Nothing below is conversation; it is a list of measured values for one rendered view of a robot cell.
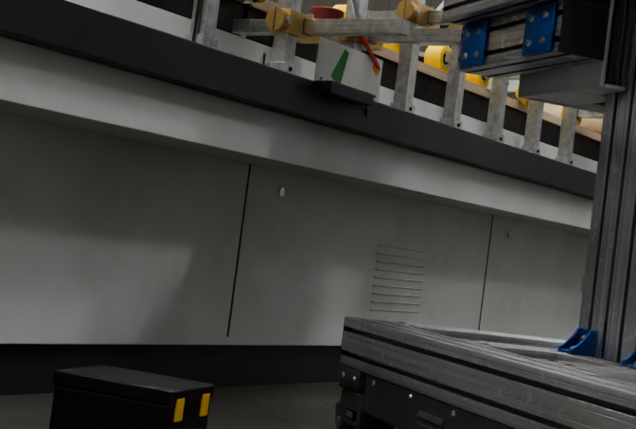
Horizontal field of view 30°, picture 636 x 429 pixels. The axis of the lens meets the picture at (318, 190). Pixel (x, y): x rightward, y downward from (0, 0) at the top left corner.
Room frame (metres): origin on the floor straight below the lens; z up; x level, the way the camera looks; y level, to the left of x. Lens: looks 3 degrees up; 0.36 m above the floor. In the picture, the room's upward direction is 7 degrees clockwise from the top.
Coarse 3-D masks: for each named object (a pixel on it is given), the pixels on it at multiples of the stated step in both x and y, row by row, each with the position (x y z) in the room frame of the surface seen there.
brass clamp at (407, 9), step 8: (408, 0) 2.84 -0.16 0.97; (400, 8) 2.85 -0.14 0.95; (408, 8) 2.84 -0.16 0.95; (416, 8) 2.84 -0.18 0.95; (424, 8) 2.87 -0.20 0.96; (400, 16) 2.85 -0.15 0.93; (408, 16) 2.84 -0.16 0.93; (416, 16) 2.85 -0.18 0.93; (424, 16) 2.87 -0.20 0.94; (424, 24) 2.88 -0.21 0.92
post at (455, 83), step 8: (456, 48) 3.07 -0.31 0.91; (456, 56) 3.07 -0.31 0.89; (456, 64) 3.07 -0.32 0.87; (448, 72) 3.08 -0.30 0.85; (456, 72) 3.07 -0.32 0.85; (464, 72) 3.08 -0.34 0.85; (448, 80) 3.08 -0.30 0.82; (456, 80) 3.07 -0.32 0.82; (464, 80) 3.09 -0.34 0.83; (448, 88) 3.08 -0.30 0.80; (456, 88) 3.06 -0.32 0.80; (464, 88) 3.09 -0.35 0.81; (448, 96) 3.08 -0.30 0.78; (456, 96) 3.06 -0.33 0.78; (448, 104) 3.07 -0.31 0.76; (456, 104) 3.07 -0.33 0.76; (448, 112) 3.07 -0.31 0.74; (456, 112) 3.07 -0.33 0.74
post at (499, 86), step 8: (496, 80) 3.28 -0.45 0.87; (504, 80) 3.28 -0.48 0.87; (496, 88) 3.28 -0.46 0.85; (504, 88) 3.28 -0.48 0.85; (496, 96) 3.27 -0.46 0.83; (504, 96) 3.29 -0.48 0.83; (496, 104) 3.27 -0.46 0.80; (504, 104) 3.29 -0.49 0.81; (488, 112) 3.28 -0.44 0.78; (496, 112) 3.27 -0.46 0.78; (488, 120) 3.28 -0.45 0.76; (496, 120) 3.27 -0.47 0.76; (488, 128) 3.28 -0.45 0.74; (496, 128) 3.27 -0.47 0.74
